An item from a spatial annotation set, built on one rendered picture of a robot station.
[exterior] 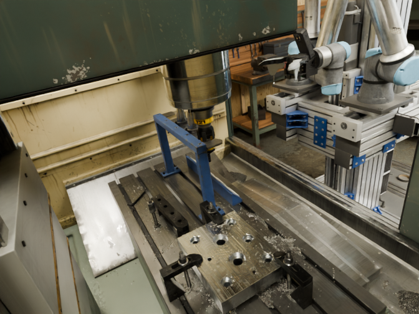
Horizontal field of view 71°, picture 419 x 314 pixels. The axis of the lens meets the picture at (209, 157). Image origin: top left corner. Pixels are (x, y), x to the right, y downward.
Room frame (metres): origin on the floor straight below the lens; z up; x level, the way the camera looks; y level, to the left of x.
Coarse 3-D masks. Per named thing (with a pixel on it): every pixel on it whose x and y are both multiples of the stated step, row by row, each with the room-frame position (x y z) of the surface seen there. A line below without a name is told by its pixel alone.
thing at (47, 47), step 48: (0, 0) 0.46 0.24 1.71; (48, 0) 0.48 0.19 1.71; (96, 0) 0.51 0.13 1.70; (144, 0) 0.54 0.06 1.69; (192, 0) 0.58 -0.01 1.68; (240, 0) 0.62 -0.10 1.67; (288, 0) 0.67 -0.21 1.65; (0, 48) 0.45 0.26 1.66; (48, 48) 0.47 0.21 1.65; (96, 48) 0.50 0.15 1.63; (144, 48) 0.53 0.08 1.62; (192, 48) 0.57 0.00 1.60; (0, 96) 0.44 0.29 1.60
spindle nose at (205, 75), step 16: (176, 64) 0.64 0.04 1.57; (192, 64) 0.63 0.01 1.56; (208, 64) 0.63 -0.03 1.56; (224, 64) 0.66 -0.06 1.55; (176, 80) 0.64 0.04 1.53; (192, 80) 0.63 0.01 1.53; (208, 80) 0.63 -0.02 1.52; (224, 80) 0.66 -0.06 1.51; (176, 96) 0.65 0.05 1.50; (192, 96) 0.63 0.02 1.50; (208, 96) 0.63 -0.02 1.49; (224, 96) 0.65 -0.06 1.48
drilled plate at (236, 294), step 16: (208, 224) 0.80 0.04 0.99; (224, 224) 0.78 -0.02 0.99; (240, 224) 0.77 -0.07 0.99; (192, 240) 0.74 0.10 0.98; (208, 240) 0.72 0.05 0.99; (224, 240) 0.72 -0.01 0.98; (240, 240) 0.70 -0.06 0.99; (256, 240) 0.68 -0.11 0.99; (208, 256) 0.65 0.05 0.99; (224, 256) 0.64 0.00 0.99; (240, 256) 0.64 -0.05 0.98; (256, 256) 0.62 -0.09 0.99; (272, 256) 0.62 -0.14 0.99; (208, 272) 0.59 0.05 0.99; (224, 272) 0.58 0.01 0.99; (240, 272) 0.57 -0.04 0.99; (272, 272) 0.56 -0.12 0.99; (208, 288) 0.56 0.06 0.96; (224, 288) 0.53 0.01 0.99; (240, 288) 0.52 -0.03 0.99; (256, 288) 0.54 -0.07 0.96; (224, 304) 0.49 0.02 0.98
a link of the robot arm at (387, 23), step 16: (368, 0) 1.12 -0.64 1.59; (384, 0) 1.10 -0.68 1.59; (384, 16) 1.10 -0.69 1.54; (384, 32) 1.11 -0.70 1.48; (400, 32) 1.10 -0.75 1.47; (384, 48) 1.13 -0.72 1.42; (400, 48) 1.10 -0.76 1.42; (384, 64) 1.13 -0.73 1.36; (400, 64) 1.09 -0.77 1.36; (416, 64) 1.08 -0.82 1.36; (400, 80) 1.08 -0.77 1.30; (416, 80) 1.09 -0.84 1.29
